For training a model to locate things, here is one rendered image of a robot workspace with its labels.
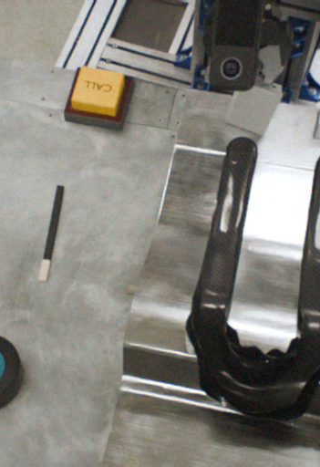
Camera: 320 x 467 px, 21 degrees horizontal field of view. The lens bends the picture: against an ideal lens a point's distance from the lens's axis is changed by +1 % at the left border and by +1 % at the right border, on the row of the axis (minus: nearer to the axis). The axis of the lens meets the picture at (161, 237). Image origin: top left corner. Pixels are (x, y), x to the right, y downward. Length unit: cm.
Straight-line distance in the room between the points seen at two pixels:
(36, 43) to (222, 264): 148
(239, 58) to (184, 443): 40
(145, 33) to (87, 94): 93
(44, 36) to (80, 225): 133
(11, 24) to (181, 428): 165
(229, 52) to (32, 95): 40
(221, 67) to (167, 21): 122
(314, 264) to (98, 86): 39
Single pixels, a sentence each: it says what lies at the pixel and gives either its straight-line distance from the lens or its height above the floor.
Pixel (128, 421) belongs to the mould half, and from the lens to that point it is 92.
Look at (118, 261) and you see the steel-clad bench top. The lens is 106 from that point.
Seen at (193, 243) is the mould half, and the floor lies 89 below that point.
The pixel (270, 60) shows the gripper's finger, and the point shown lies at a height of 100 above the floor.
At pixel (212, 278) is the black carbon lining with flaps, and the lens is 93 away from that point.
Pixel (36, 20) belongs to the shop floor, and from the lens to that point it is 241.
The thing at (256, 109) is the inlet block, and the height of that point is 93.
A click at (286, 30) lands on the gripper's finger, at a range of 95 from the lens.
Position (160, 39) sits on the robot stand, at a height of 21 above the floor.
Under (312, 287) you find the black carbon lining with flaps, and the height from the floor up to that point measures 90.
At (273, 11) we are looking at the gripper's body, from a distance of 93.
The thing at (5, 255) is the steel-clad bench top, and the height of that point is 80.
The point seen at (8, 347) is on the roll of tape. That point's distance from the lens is 99.
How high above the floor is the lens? 174
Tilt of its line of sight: 61 degrees down
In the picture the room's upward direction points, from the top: 1 degrees clockwise
